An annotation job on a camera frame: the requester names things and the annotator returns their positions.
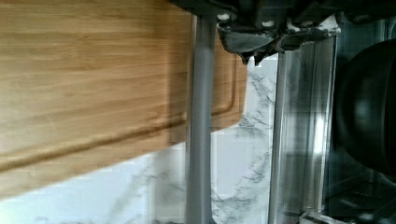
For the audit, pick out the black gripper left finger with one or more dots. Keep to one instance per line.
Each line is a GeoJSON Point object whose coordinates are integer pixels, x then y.
{"type": "Point", "coordinates": [247, 34]}

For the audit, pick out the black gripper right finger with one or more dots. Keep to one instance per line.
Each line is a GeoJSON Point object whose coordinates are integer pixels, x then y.
{"type": "Point", "coordinates": [295, 36]}

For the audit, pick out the black pan inside oven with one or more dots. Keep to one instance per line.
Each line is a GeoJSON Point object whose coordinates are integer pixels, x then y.
{"type": "Point", "coordinates": [365, 107]}

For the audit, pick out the silver toaster oven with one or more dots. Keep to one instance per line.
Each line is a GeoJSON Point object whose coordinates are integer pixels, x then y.
{"type": "Point", "coordinates": [352, 192]}

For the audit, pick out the wooden cutting board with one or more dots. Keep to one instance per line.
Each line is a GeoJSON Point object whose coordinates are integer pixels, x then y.
{"type": "Point", "coordinates": [88, 83]}

